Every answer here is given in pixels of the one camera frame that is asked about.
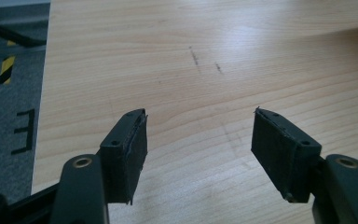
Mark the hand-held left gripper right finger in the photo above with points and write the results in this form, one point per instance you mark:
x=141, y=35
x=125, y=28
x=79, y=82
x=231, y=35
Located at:
x=284, y=155

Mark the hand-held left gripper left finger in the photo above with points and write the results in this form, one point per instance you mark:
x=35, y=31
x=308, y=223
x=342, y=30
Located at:
x=122, y=161

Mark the yellow black striped floor tape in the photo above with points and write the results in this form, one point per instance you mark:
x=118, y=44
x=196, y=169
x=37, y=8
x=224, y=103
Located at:
x=6, y=69

